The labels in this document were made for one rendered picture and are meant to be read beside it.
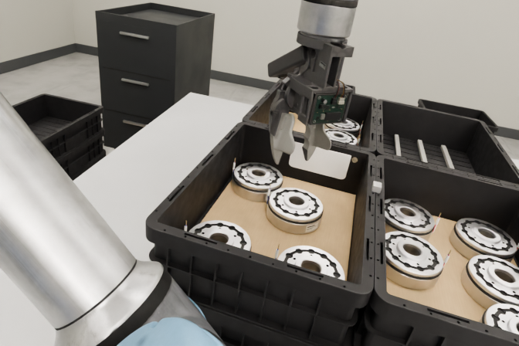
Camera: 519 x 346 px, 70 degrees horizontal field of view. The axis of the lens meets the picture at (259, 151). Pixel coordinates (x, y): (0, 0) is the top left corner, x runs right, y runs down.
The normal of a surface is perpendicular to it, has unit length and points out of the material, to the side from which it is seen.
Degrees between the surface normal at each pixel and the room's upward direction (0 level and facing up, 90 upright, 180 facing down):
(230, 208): 0
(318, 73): 90
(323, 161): 90
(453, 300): 0
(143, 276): 8
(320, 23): 90
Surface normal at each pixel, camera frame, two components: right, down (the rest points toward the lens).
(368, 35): -0.21, 0.43
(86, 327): -0.35, -0.44
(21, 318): 0.13, -0.88
